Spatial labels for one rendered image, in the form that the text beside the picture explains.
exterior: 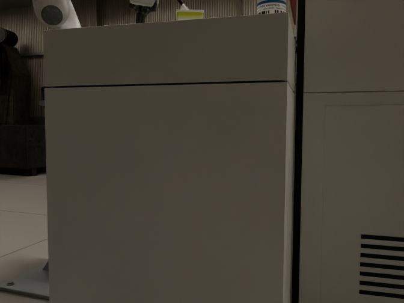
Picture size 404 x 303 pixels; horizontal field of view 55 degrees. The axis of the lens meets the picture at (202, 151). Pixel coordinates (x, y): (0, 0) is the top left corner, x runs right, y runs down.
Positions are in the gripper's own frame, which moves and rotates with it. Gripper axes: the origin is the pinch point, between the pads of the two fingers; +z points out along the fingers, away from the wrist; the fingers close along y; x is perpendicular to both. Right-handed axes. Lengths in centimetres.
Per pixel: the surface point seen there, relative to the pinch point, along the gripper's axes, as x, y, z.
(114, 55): 50, -21, 19
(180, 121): 50, -41, 31
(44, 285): -3, 24, 118
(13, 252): -39, 71, 129
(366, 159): 16, -87, 32
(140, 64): 50, -28, 19
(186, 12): 35.3, -31.3, 2.7
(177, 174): 50, -43, 43
